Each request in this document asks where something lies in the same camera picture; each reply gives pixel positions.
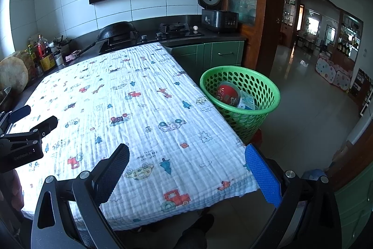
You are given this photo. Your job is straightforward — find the red label plastic cup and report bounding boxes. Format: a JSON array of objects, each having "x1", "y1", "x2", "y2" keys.
[{"x1": 217, "y1": 82, "x2": 242, "y2": 106}]

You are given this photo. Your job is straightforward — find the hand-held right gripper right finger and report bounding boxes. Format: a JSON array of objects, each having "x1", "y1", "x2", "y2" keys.
[{"x1": 244, "y1": 144, "x2": 342, "y2": 249}]

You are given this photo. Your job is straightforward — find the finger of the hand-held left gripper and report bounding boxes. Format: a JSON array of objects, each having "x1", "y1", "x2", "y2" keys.
[
  {"x1": 29, "y1": 116, "x2": 58, "y2": 138},
  {"x1": 0, "y1": 105, "x2": 31, "y2": 136}
]

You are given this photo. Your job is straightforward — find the metal bowl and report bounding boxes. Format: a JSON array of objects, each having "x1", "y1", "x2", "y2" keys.
[{"x1": 0, "y1": 86, "x2": 14, "y2": 109}]

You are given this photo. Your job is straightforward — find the black rice cooker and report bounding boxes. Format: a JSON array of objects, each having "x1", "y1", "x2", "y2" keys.
[{"x1": 197, "y1": 0, "x2": 239, "y2": 34}]

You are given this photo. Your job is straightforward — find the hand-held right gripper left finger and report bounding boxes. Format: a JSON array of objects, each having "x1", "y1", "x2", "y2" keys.
[{"x1": 31, "y1": 143, "x2": 130, "y2": 249}]

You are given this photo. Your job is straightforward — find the green base cabinets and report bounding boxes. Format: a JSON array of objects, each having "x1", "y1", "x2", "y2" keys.
[{"x1": 166, "y1": 40, "x2": 245, "y2": 77}]

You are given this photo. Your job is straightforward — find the yellow tin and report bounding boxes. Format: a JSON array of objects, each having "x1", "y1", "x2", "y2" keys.
[{"x1": 39, "y1": 52, "x2": 56, "y2": 72}]

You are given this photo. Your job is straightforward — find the black induction cooker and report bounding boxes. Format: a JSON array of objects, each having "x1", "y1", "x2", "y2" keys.
[{"x1": 98, "y1": 36, "x2": 137, "y2": 55}]

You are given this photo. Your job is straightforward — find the person's leg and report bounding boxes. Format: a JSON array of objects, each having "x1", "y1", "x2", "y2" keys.
[{"x1": 172, "y1": 214, "x2": 214, "y2": 249}]

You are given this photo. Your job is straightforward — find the black gas stove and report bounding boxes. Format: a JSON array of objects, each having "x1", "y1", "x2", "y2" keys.
[{"x1": 137, "y1": 22, "x2": 204, "y2": 42}]

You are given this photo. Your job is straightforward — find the green plastic basket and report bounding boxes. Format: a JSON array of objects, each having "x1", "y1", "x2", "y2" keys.
[{"x1": 200, "y1": 66, "x2": 281, "y2": 144}]

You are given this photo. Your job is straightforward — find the wooden glass door cabinet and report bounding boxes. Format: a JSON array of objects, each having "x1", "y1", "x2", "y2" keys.
[{"x1": 214, "y1": 0, "x2": 285, "y2": 77}]

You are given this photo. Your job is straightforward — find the round wooden cutting board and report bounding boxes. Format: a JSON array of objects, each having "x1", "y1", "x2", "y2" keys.
[
  {"x1": 9, "y1": 51, "x2": 35, "y2": 80},
  {"x1": 0, "y1": 57, "x2": 29, "y2": 92}
]

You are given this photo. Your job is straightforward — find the dotted play fence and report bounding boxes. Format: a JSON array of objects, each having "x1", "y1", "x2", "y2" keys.
[{"x1": 315, "y1": 56, "x2": 353, "y2": 91}]

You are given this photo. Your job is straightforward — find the utensil holder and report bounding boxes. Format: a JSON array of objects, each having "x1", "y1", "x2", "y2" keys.
[{"x1": 54, "y1": 36, "x2": 72, "y2": 55}]

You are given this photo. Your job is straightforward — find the printed blanket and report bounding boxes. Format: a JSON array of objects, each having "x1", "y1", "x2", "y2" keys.
[{"x1": 16, "y1": 42, "x2": 260, "y2": 231}]

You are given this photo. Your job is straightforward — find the pink cloth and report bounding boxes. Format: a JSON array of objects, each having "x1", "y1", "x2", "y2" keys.
[{"x1": 64, "y1": 50, "x2": 83, "y2": 63}]

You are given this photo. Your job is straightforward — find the white milk carton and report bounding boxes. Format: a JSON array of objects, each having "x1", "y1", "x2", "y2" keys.
[{"x1": 237, "y1": 94, "x2": 259, "y2": 110}]

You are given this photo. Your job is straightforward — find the black wok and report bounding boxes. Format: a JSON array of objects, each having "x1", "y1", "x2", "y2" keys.
[{"x1": 79, "y1": 21, "x2": 140, "y2": 54}]

